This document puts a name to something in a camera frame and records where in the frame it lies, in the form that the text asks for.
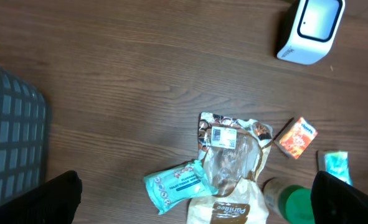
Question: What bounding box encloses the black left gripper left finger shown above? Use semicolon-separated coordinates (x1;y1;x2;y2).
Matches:
0;170;82;224

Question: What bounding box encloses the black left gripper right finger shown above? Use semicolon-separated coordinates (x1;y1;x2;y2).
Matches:
311;171;368;224

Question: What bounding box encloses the small teal tissue pack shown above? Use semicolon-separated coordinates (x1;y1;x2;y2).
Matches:
317;151;352;185

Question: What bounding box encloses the green lid jar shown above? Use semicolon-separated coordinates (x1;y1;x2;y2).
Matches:
263;177;315;224

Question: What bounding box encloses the small orange tissue pack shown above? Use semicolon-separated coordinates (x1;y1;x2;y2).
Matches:
274;116;318;159

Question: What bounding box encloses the teal wet wipes pack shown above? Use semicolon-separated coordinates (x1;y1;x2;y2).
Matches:
144;160;218;215

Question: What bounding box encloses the beige brown snack bag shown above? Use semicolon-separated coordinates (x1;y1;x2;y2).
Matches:
186;112;273;224

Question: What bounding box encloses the grey plastic mesh basket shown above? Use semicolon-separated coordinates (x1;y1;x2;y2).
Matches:
0;67;50;206

